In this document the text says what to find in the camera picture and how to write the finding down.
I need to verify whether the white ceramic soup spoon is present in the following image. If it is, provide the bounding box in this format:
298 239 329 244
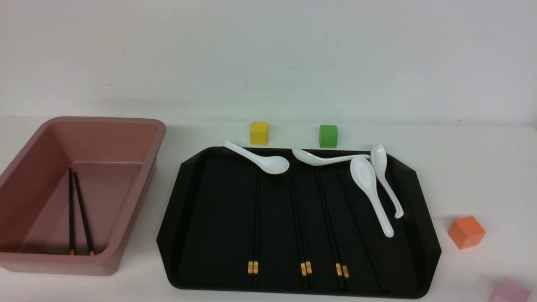
291 148 370 167
350 156 394 238
221 140 290 174
370 143 404 219

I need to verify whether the black gold-band chopstick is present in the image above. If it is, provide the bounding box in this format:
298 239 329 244
315 168 345 290
317 170 349 290
249 179 256 287
289 172 309 289
251 168 261 287
293 175 312 290

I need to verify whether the yellow cube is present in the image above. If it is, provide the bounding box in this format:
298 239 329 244
250 122 269 146

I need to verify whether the green cube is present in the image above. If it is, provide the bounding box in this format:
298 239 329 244
318 125 338 148

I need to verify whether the plain black chopstick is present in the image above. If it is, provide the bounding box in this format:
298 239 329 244
337 172 384 292

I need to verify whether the black serving tray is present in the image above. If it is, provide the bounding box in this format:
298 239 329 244
157 147 442 299

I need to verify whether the pink plastic bin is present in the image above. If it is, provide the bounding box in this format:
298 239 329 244
0 117 166 276

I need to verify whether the black chopstick in bin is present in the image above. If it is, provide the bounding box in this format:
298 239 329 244
68 167 76 255
73 172 95 256

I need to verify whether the orange cube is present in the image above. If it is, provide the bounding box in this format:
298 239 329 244
448 215 486 250

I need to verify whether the pink cube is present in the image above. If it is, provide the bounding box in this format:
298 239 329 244
490 277 531 302

